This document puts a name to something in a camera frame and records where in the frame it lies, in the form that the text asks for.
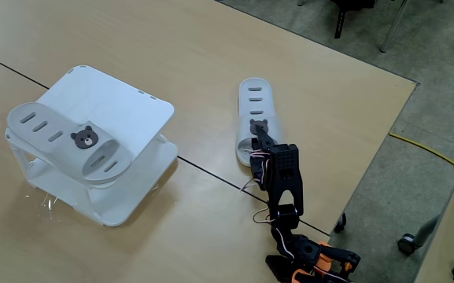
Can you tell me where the white bear slipper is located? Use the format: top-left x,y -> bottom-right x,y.
6,101 -> 133,185
236,77 -> 283,168

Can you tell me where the white two-tier plastic box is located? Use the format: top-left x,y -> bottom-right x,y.
5,64 -> 179,228

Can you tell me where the small black caster wheel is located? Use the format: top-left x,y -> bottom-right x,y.
333,212 -> 348,233

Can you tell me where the black chair part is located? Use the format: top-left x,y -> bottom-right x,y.
330,0 -> 378,40

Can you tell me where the grey table leg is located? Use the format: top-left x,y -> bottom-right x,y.
413,214 -> 442,248

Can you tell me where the yellow floor cable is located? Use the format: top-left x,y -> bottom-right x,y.
388,132 -> 454,171

